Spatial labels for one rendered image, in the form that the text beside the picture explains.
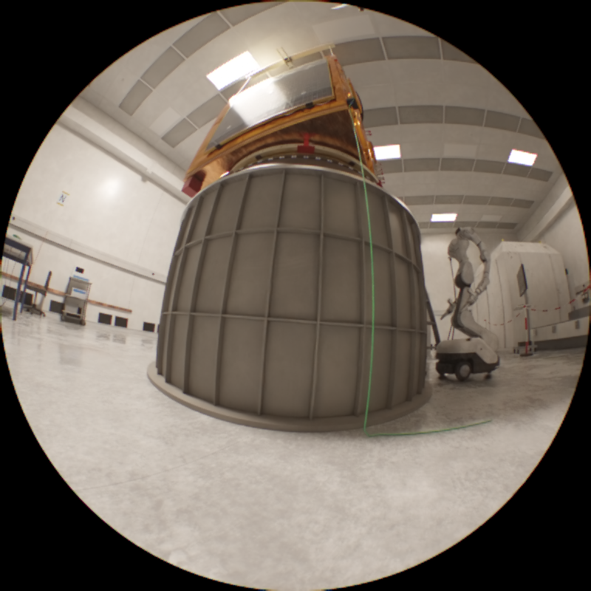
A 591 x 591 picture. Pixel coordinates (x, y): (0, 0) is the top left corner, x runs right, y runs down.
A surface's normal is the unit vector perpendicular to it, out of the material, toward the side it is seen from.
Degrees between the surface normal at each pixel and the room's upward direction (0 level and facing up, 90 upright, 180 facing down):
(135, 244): 90
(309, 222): 90
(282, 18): 180
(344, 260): 90
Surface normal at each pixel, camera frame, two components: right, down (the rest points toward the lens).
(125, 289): 0.90, -0.03
